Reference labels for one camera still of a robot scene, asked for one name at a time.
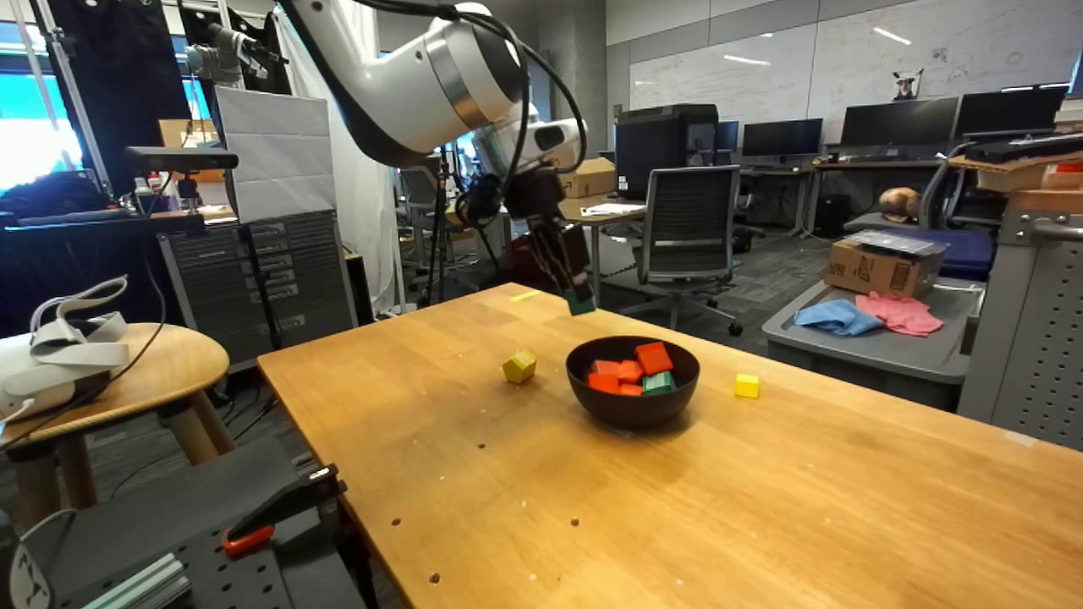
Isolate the dark grey filing cabinet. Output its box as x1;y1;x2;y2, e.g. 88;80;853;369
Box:
157;205;362;367

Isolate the white foam board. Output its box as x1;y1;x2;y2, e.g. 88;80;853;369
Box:
214;88;334;226

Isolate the orange handled clamp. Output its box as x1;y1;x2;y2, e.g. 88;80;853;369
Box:
218;464;349;565

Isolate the black shelf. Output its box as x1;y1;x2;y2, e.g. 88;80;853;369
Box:
121;144;243;176

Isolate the round wooden side table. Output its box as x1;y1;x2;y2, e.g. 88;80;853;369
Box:
0;321;235;539

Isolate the blue storage bin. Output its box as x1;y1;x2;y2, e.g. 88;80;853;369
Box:
908;220;1003;283

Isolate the red wooden block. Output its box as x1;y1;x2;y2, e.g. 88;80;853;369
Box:
613;354;650;398
633;339;678;378
585;358;624;398

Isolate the small grey side table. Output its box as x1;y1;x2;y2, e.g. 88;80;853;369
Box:
763;279;988;415

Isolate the brown rounded object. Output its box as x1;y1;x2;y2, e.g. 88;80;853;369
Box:
875;183;923;224

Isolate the black fabric panel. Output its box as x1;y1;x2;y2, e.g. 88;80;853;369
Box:
46;0;174;200

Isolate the grey flat pad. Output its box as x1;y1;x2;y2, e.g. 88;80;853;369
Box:
843;226;952;263

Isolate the yellow wooden block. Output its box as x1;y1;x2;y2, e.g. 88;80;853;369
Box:
502;350;541;390

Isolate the black computer monitor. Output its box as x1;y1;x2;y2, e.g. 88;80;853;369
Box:
840;99;961;156
738;116;826;162
954;83;1068;144

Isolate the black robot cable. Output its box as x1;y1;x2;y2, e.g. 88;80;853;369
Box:
368;0;593;231

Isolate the white VR headset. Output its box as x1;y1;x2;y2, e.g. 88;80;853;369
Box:
0;275;131;431

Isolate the blue cloth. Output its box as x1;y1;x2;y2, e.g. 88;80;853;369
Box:
792;293;887;343

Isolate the black mesh office chair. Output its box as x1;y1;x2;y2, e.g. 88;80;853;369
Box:
635;162;749;343

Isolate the black bowl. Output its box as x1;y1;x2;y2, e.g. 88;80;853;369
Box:
563;336;704;432

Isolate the pink cloth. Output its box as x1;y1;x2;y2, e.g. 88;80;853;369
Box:
853;288;948;343

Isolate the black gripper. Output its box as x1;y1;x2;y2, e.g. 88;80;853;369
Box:
496;165;599;301

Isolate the small cardboard box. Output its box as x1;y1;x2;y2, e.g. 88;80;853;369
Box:
157;116;224;152

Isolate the large black screen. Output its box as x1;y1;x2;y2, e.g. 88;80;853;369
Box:
613;103;721;204

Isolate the aluminium extrusion rail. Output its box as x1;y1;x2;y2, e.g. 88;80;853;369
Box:
82;553;194;609

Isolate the grey office chair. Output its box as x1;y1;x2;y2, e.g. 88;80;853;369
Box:
918;142;979;233

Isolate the dark perforated mounting plate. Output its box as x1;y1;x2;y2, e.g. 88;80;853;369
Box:
0;432;382;609

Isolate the brown cardboard box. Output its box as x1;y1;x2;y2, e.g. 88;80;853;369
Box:
558;156;624;204
826;231;952;301

